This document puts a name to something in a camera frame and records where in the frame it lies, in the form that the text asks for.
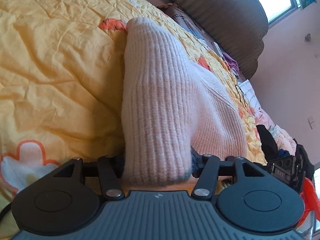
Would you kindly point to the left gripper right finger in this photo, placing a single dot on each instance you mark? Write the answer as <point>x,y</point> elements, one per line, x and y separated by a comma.
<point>206,169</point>

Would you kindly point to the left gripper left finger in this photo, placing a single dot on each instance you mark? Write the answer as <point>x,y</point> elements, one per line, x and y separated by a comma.
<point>110,169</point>

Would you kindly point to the pink knitted sweater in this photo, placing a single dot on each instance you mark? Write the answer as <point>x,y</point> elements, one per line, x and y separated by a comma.
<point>171,106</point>

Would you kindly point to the black garment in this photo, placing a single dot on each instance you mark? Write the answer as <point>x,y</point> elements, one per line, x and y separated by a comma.
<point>268,144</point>

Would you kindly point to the orange plastic bag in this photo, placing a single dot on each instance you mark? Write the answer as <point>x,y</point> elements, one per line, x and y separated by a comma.
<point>310,199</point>

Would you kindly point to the white patterned pillow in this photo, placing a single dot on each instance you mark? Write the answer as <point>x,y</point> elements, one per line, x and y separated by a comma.
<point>249,94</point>

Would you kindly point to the purple cloth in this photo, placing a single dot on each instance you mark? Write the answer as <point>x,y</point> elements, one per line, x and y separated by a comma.
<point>232,64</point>

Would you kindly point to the white remote control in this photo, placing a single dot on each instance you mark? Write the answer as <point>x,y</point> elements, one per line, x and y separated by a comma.
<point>217,49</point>

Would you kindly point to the yellow carrot print quilt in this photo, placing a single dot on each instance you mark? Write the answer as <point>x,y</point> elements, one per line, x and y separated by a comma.
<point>62,70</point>

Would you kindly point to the grey scalloped headboard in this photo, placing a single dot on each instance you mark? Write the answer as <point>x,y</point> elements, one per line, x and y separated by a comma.
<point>238,26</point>

